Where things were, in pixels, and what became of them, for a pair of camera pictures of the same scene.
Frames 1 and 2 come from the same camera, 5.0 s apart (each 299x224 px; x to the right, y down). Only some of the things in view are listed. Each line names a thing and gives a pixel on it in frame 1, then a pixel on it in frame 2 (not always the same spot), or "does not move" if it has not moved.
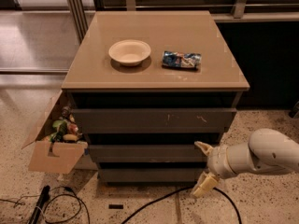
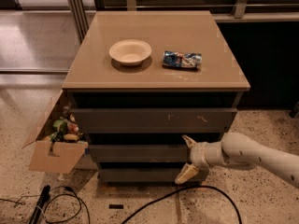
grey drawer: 150,175 does not move
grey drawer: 146,153 does not move
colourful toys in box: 65,129 does not move
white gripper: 217,162 -> 198,155
